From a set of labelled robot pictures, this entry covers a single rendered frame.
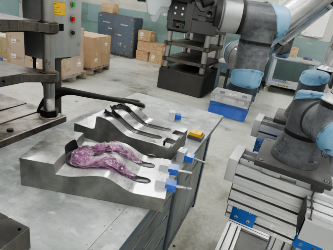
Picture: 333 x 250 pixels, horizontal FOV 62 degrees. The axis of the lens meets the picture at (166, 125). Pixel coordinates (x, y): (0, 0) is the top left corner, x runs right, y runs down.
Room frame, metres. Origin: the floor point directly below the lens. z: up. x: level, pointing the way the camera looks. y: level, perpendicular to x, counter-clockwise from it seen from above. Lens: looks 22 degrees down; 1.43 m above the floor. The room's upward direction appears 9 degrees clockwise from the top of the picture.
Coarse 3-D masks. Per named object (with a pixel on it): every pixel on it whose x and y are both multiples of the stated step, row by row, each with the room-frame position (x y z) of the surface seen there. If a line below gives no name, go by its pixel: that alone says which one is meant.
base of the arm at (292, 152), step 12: (288, 132) 0.81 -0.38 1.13; (276, 144) 0.83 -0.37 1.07; (288, 144) 0.79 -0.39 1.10; (300, 144) 0.78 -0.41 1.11; (312, 144) 0.77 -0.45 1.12; (276, 156) 0.80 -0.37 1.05; (288, 156) 0.77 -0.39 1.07; (300, 156) 0.76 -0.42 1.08; (312, 156) 0.78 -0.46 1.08; (300, 168) 0.76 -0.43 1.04; (312, 168) 0.76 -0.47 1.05
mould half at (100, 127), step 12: (132, 108) 1.36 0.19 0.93; (84, 120) 1.27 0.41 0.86; (96, 120) 1.18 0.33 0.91; (108, 120) 1.16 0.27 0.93; (132, 120) 1.26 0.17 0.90; (144, 120) 1.32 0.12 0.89; (84, 132) 1.20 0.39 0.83; (96, 132) 1.18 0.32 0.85; (108, 132) 1.15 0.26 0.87; (120, 132) 1.13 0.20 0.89; (132, 132) 1.16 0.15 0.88; (156, 132) 1.20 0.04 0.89; (168, 132) 1.21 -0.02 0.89; (132, 144) 1.11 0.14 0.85; (144, 144) 1.09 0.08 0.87; (156, 144) 1.07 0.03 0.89; (168, 144) 1.08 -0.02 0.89; (180, 144) 1.22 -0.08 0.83; (156, 156) 1.07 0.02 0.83; (168, 156) 1.07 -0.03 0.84
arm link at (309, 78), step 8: (304, 72) 1.29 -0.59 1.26; (312, 72) 1.28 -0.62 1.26; (320, 72) 1.29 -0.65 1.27; (304, 80) 1.26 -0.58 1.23; (312, 80) 1.23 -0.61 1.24; (320, 80) 1.23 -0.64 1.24; (328, 80) 1.25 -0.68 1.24; (296, 88) 1.30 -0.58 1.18; (304, 88) 1.25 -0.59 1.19; (312, 88) 1.23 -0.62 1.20; (320, 88) 1.23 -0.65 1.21
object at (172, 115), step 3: (171, 111) 1.63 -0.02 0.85; (174, 111) 1.63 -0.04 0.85; (171, 114) 1.60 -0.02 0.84; (174, 114) 1.60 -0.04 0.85; (177, 114) 1.62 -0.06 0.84; (180, 114) 1.63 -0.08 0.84; (168, 117) 1.64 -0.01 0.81; (171, 117) 1.60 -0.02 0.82; (174, 117) 1.60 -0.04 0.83; (177, 117) 1.61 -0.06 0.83; (180, 117) 1.61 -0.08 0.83; (183, 117) 1.62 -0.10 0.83; (186, 117) 1.62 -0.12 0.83; (189, 117) 1.63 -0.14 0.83; (168, 120) 1.60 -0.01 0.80; (171, 120) 1.60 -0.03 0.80
